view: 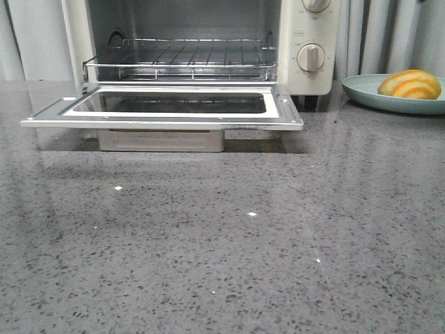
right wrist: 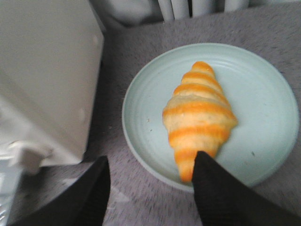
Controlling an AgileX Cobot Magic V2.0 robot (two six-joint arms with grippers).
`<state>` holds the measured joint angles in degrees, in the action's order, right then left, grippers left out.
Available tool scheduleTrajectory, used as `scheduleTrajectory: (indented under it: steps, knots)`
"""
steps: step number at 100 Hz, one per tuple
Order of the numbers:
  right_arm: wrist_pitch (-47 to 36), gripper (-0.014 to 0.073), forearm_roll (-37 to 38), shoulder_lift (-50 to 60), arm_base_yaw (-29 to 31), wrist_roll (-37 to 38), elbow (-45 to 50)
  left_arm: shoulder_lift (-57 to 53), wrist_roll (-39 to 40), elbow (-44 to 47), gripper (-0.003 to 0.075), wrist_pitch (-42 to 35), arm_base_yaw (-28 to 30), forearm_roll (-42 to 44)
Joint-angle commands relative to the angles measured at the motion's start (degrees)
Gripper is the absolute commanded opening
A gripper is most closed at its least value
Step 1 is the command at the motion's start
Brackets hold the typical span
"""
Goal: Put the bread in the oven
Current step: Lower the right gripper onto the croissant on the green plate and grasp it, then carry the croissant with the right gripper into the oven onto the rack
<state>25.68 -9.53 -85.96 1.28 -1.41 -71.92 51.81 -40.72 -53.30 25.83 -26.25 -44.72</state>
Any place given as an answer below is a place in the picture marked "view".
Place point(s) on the upper oven knob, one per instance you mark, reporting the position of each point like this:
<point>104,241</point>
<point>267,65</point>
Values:
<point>315,6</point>

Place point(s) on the lower oven knob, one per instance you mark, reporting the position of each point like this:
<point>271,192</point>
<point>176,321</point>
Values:
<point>311,58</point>

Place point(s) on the light green plate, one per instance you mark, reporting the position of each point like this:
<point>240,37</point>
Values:
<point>363,89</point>

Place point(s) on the oven knob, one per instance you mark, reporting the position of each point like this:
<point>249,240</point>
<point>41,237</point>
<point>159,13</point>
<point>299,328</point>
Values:
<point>315,6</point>
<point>311,58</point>

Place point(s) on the metal crumb tray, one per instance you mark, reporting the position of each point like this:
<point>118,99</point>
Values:
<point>161,140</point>

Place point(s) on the golden croissant bread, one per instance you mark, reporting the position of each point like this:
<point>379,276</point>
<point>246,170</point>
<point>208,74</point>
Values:
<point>415,84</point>

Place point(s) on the oven glass door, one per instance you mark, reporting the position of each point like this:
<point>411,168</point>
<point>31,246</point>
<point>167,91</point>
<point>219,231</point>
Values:
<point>172,107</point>

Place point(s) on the white toaster oven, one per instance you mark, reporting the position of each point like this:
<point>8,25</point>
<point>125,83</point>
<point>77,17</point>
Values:
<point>287,25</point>

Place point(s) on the metal wire oven rack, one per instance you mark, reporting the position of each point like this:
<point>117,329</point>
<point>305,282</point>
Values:
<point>144,59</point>

